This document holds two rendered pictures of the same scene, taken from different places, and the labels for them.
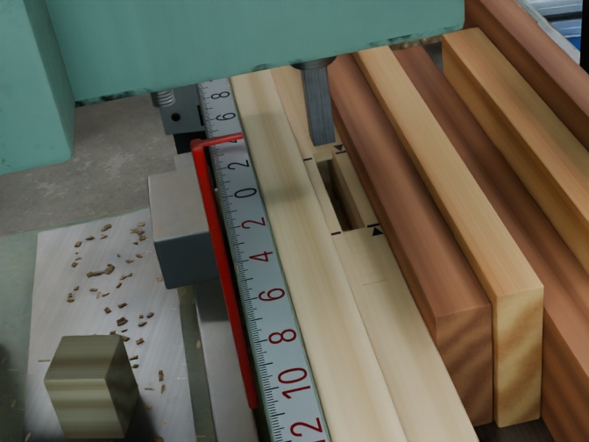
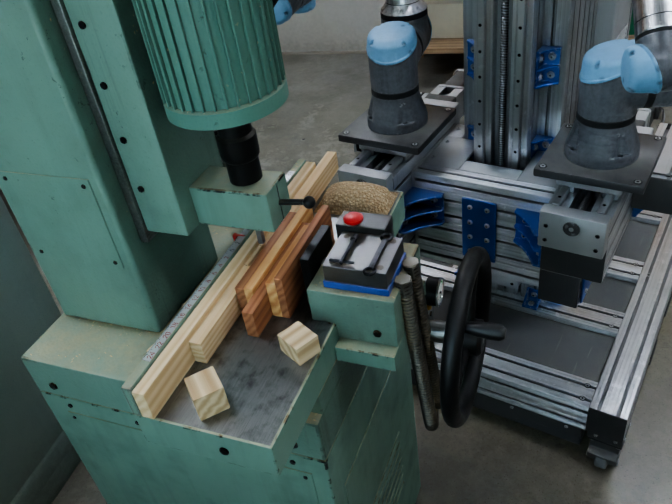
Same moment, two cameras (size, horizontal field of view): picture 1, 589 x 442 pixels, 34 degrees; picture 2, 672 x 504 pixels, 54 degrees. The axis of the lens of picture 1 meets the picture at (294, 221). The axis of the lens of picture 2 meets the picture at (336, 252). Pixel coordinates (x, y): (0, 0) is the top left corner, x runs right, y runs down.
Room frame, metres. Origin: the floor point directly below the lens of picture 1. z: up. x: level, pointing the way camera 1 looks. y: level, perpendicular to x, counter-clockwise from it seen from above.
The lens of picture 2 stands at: (-0.37, -0.58, 1.57)
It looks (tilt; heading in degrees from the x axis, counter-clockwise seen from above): 37 degrees down; 31
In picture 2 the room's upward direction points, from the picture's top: 9 degrees counter-clockwise
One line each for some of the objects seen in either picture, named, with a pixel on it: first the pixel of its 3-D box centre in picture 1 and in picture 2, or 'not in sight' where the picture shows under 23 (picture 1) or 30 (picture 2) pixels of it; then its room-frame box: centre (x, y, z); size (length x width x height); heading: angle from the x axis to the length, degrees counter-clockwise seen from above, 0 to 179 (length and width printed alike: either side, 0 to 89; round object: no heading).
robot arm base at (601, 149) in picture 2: not in sight; (603, 131); (0.98, -0.47, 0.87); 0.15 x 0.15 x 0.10
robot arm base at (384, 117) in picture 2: not in sight; (396, 102); (1.03, 0.03, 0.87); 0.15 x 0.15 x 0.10
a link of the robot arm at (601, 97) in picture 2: not in sight; (614, 78); (0.98, -0.47, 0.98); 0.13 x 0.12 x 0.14; 110
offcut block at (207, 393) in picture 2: not in sight; (207, 393); (0.04, -0.09, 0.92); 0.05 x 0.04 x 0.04; 53
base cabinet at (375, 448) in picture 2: not in sight; (265, 447); (0.32, 0.10, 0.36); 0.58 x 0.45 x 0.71; 95
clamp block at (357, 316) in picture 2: not in sight; (367, 288); (0.31, -0.21, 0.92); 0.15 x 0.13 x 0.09; 5
